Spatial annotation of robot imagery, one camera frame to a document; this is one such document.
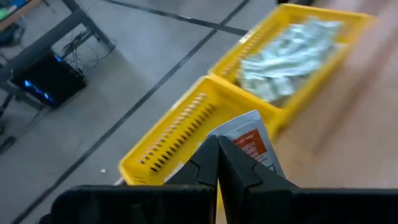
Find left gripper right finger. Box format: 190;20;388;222
217;135;300;224

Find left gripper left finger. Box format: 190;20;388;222
164;135;220;224

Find white antiseptic towelette packet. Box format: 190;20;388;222
206;109;285;179

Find yellow plastic basket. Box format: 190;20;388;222
207;2;377;139
119;74;280;208

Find black computer case blue lights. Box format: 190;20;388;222
10;54;88;110

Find black floor cable tangle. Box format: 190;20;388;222
61;28;116;73

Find black metal table frame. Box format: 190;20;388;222
0;0;116;156

